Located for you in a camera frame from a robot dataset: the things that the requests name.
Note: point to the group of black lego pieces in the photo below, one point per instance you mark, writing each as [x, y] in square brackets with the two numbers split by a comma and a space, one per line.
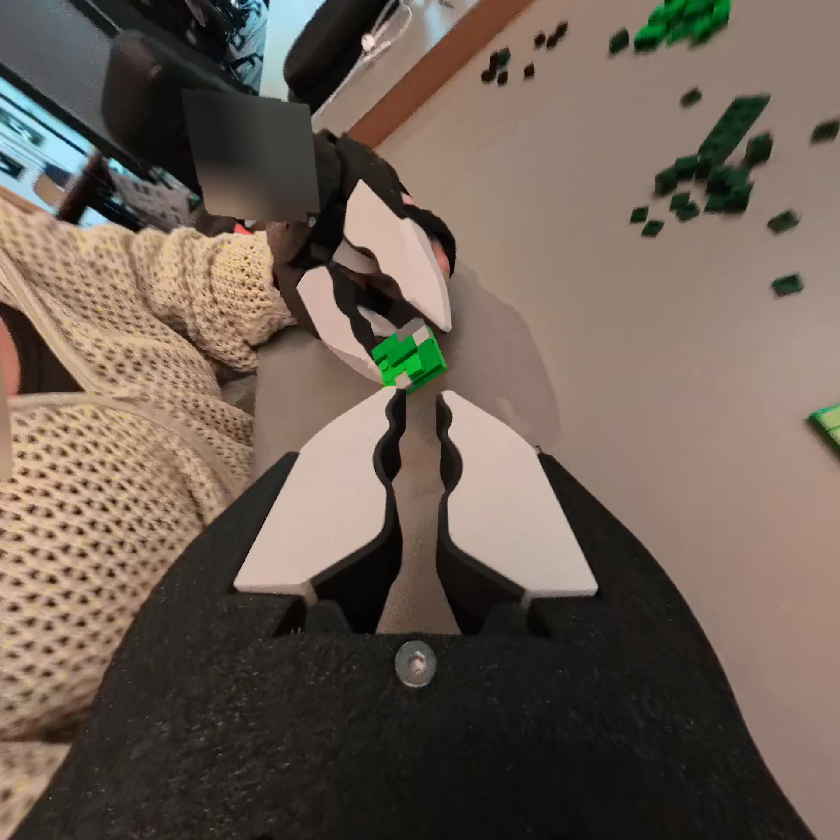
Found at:
[499, 62]

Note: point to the person's left arm, knit sleeve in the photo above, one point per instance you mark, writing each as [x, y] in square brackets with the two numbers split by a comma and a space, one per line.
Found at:
[98, 492]

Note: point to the pile of dark green lego pieces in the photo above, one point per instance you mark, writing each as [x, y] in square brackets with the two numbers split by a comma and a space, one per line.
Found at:
[722, 157]

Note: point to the pile of bright green lego bricks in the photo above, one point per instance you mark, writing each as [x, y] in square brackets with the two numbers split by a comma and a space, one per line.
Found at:
[682, 23]

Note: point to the black mesh chair back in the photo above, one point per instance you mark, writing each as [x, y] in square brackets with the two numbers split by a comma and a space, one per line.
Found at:
[321, 52]

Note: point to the person's left forearm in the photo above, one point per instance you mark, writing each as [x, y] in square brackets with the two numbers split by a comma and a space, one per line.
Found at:
[210, 295]

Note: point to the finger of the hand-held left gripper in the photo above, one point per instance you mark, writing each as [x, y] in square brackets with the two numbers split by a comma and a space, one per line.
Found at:
[325, 308]
[400, 256]

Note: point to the black monitor on stand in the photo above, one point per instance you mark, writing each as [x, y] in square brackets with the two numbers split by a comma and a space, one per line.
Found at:
[65, 59]

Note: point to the bright green lego base plate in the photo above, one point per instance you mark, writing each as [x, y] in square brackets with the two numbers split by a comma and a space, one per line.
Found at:
[413, 361]

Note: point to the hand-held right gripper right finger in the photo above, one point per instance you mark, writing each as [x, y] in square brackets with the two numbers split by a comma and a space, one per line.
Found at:
[518, 525]

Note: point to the tiled green lego panel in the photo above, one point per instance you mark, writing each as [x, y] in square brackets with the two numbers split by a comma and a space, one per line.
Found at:
[828, 426]

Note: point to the person's left hand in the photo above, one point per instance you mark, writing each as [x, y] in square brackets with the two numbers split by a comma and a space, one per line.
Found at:
[375, 292]

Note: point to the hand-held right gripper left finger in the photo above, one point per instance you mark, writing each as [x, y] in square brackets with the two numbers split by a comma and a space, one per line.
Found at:
[328, 518]

